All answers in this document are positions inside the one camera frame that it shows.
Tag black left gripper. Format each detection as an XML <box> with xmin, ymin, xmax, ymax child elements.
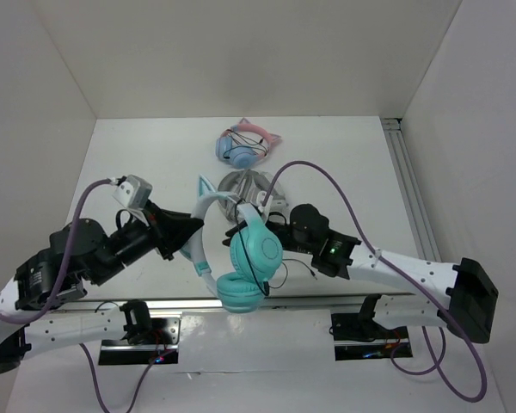
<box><xmin>90</xmin><ymin>197</ymin><xmax>205</xmax><ymax>285</ymax></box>

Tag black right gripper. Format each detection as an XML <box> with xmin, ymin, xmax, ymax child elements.
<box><xmin>222</xmin><ymin>212</ymin><xmax>315</xmax><ymax>258</ymax></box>

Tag teal cat-ear headphones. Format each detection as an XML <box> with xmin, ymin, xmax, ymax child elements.
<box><xmin>181</xmin><ymin>176</ymin><xmax>283</xmax><ymax>313</ymax></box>

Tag thin black headphone cable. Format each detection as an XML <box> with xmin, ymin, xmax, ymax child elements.
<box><xmin>228</xmin><ymin>197</ymin><xmax>318</xmax><ymax>297</ymax></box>

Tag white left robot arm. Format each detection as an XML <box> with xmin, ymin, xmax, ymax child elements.
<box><xmin>0</xmin><ymin>201</ymin><xmax>204</xmax><ymax>374</ymax></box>

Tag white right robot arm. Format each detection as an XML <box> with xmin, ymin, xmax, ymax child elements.
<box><xmin>212</xmin><ymin>204</ymin><xmax>499</xmax><ymax>344</ymax></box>

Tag white grey headphones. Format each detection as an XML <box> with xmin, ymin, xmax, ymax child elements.
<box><xmin>218</xmin><ymin>169</ymin><xmax>288</xmax><ymax>213</ymax></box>

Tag pink blue cat-ear headphones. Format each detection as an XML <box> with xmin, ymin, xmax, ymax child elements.
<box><xmin>215</xmin><ymin>118</ymin><xmax>281</xmax><ymax>170</ymax></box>

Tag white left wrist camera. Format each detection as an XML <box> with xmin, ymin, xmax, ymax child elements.
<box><xmin>113</xmin><ymin>175</ymin><xmax>153</xmax><ymax>211</ymax></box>

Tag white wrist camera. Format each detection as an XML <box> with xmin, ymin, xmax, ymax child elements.
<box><xmin>113</xmin><ymin>175</ymin><xmax>153</xmax><ymax>211</ymax></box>
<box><xmin>254</xmin><ymin>191</ymin><xmax>272</xmax><ymax>217</ymax></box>

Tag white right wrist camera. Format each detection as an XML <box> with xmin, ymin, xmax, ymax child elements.
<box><xmin>254</xmin><ymin>191</ymin><xmax>272</xmax><ymax>217</ymax></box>

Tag aluminium front rail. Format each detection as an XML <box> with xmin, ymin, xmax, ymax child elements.
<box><xmin>64</xmin><ymin>292</ymin><xmax>418</xmax><ymax>313</ymax></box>

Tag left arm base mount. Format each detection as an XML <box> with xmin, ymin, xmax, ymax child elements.
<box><xmin>98</xmin><ymin>300</ymin><xmax>181</xmax><ymax>366</ymax></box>

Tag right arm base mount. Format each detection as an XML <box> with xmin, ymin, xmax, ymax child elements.
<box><xmin>329</xmin><ymin>294</ymin><xmax>413</xmax><ymax>361</ymax></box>

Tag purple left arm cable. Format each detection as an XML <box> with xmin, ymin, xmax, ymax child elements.
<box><xmin>0</xmin><ymin>176</ymin><xmax>177</xmax><ymax>413</ymax></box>

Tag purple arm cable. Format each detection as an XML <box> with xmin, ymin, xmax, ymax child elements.
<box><xmin>261</xmin><ymin>160</ymin><xmax>487</xmax><ymax>391</ymax></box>
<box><xmin>0</xmin><ymin>176</ymin><xmax>177</xmax><ymax>413</ymax></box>

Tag aluminium side rail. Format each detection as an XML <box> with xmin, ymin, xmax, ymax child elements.
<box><xmin>380</xmin><ymin>118</ymin><xmax>437</xmax><ymax>259</ymax></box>

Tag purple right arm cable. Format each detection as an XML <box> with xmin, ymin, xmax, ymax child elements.
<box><xmin>261</xmin><ymin>160</ymin><xmax>487</xmax><ymax>391</ymax></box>

